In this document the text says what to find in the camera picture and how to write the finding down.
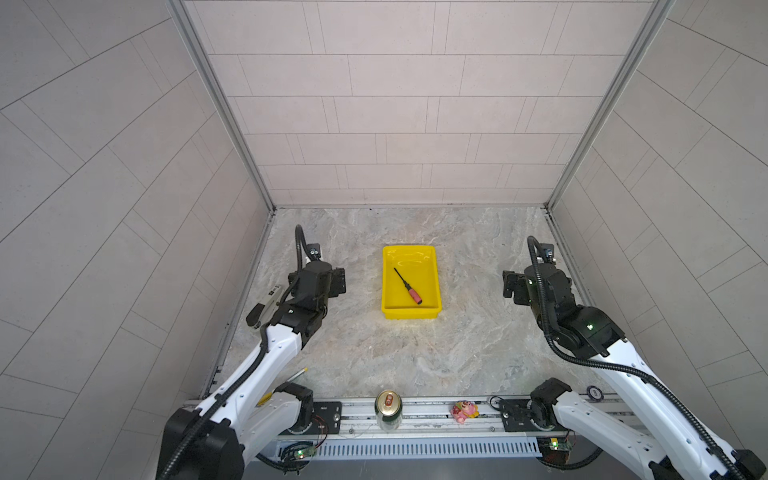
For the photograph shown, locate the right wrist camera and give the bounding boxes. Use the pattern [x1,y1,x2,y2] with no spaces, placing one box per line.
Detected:
[536,243,556,264]

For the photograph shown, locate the beige black stapler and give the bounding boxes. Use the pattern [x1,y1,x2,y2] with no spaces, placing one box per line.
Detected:
[245,285,284,329]

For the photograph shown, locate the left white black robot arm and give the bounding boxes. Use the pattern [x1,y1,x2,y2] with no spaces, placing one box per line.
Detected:
[156,260,346,479]

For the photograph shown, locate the green circuit board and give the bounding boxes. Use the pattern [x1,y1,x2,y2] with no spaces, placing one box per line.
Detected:
[280,442,316,463]
[537,437,572,466]

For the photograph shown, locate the left green circuit board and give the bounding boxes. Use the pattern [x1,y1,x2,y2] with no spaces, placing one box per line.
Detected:
[280,442,316,463]

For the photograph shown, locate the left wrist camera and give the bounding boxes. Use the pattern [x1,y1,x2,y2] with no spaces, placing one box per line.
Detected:
[307,243,321,259]

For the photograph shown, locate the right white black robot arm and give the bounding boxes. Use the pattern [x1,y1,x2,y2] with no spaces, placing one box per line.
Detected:
[502,263,767,479]

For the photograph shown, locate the pink toy figure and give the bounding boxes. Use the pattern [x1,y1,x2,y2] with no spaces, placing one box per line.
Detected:
[451,400,480,424]

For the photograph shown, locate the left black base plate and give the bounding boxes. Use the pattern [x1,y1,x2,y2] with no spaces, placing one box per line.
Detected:
[288,401,342,435]

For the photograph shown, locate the yellow plastic bin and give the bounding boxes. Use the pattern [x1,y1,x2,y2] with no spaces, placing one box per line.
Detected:
[381,245,442,320]

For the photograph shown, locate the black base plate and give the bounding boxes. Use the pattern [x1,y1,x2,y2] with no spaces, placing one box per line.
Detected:
[495,398,549,433]
[288,401,342,435]

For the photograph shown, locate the aluminium mounting rail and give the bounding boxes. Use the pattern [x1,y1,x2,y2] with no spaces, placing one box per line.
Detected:
[278,395,547,443]

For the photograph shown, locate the right green circuit board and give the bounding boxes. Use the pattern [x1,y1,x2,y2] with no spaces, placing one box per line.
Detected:
[537,437,572,466]

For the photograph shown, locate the yellow handled screwdriver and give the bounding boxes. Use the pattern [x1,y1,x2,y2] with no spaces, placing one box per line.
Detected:
[257,367,309,407]

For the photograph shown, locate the red handled screwdriver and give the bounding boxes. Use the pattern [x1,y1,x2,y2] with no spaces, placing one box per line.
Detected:
[394,268,423,305]

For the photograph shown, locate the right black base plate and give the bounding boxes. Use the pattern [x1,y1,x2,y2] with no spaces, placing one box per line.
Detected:
[495,398,549,433]

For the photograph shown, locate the green drink can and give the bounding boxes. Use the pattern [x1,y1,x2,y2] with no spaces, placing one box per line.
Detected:
[374,390,403,431]

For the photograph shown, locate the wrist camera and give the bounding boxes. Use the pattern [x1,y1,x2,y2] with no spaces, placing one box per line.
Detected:
[307,243,321,259]
[536,243,556,264]

